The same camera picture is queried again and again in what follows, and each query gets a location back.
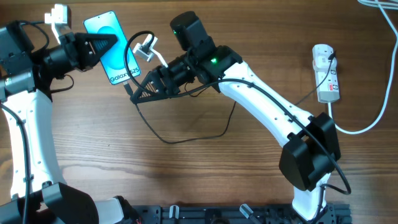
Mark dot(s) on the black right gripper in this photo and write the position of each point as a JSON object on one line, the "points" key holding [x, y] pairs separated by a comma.
{"points": [[161, 71]]}

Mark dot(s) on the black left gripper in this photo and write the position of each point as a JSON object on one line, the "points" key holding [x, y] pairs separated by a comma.
{"points": [[73, 42]]}

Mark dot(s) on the blue Galaxy smartphone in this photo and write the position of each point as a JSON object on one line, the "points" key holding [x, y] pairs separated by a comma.
{"points": [[113, 60]]}

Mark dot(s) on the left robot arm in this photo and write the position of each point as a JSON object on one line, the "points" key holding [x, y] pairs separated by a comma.
{"points": [[39, 192]]}

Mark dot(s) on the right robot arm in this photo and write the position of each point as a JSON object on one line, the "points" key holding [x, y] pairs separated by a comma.
{"points": [[310, 148]]}

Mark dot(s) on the white USB charger plug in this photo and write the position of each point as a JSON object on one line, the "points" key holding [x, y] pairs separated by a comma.
{"points": [[323, 63]]}

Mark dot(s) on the white power strip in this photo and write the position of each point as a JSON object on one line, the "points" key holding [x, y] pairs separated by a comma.
{"points": [[327, 87]]}

